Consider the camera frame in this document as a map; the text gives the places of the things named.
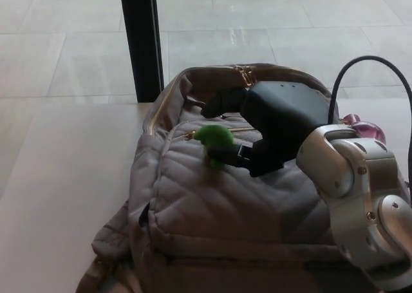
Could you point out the grey quilted backpack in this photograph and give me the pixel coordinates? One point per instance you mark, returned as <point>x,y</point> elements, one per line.
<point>219,222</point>

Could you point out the purple glass bottle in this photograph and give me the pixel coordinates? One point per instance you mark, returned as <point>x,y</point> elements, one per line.
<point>370,130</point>

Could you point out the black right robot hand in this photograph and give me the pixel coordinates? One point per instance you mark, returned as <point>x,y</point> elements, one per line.
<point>283,119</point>

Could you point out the black window frame post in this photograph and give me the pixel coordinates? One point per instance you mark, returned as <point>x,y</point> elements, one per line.
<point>140,42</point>

